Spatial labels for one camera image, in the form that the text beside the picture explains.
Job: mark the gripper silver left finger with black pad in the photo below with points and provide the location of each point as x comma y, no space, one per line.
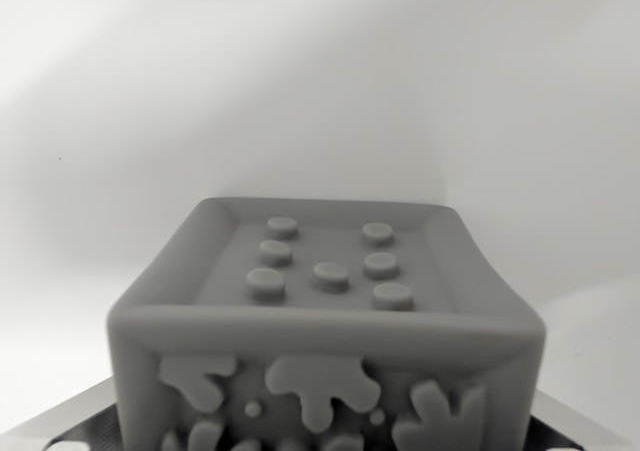
85,426

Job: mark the grey embossed cube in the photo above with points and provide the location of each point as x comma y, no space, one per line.
325,321

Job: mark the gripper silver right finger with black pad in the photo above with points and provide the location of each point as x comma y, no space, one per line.
550,433

